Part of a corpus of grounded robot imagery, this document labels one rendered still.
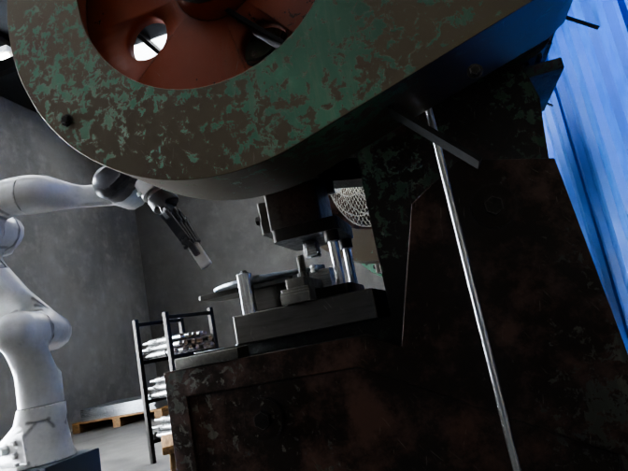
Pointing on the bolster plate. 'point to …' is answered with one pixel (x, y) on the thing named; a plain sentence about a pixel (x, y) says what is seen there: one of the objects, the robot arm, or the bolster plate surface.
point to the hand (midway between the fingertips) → (199, 255)
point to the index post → (247, 292)
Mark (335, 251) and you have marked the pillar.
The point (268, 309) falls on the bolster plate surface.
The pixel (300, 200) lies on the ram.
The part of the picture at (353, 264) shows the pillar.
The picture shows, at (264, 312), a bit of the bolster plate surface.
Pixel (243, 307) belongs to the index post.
